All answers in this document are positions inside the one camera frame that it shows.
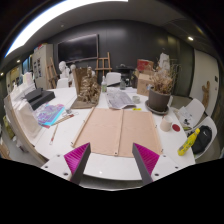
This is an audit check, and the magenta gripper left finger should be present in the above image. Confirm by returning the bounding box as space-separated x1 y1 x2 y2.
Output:
64 143 91 185

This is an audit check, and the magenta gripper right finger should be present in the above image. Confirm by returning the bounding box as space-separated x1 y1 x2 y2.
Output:
132 143 159 185

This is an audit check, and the paintbrush with red tip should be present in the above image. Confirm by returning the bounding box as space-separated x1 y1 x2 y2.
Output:
49 124 59 145

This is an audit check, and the white paper cup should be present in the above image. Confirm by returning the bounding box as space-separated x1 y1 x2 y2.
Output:
160 115 173 132

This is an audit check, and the red round lid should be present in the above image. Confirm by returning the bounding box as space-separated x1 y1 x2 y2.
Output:
172 124 180 132

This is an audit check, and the yellow plastic bottle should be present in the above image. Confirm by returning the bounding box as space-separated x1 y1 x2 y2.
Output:
177 128 200 156

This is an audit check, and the long wooden stick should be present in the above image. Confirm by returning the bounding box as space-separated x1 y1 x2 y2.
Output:
71 107 95 148

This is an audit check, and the colourful painting sheet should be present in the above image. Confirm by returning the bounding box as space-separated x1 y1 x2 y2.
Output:
35 104 64 126

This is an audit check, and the tape roll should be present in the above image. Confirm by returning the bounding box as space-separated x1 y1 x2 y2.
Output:
132 96 140 104

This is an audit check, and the white chair with papers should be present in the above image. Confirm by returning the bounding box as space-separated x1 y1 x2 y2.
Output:
173 98 205 128

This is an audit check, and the black backpack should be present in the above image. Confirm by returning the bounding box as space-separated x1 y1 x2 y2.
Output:
192 125 212 154

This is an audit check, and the dark pot with dried plant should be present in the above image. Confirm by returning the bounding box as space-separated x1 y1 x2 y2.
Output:
146 63 181 114

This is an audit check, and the grey newspaper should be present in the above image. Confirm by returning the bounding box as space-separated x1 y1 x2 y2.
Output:
106 88 135 109

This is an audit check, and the white chair with black bag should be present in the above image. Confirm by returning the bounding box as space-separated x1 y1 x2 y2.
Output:
186 116 217 159

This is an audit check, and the white canvas stack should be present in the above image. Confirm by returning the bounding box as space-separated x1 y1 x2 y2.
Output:
9 83 44 139

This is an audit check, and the black flat box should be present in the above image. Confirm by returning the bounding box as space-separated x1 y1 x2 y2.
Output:
25 88 55 110

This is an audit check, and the cardboard box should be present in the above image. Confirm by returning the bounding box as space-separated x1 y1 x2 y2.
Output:
137 74 153 96

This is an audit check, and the white chair behind table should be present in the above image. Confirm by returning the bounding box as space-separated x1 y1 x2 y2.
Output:
106 72 121 86

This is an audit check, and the white plaster bust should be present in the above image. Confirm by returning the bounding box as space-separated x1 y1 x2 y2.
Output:
59 61 70 78

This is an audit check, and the wooden easel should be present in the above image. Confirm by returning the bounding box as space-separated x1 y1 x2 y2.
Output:
95 53 112 82

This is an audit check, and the white cabinet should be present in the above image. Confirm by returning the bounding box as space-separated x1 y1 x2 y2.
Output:
32 44 53 90

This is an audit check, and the black wall screen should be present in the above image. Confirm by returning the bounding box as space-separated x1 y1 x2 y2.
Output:
58 34 98 62

